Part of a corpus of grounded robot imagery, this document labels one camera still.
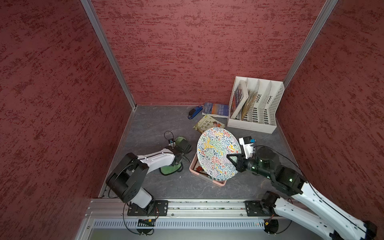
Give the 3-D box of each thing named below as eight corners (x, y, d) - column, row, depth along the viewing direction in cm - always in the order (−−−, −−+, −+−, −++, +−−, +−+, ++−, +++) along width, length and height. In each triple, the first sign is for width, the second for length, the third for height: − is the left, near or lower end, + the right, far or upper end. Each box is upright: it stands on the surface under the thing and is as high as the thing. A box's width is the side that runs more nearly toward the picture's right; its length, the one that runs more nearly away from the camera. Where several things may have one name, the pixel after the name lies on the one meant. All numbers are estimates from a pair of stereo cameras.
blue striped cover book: (201, 114, 117) (202, 112, 116) (204, 103, 125) (204, 101, 124) (228, 118, 115) (228, 116, 113) (229, 106, 123) (229, 105, 121)
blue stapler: (186, 116, 116) (185, 113, 113) (198, 107, 123) (198, 103, 120) (190, 120, 114) (190, 117, 111) (203, 110, 121) (203, 106, 118)
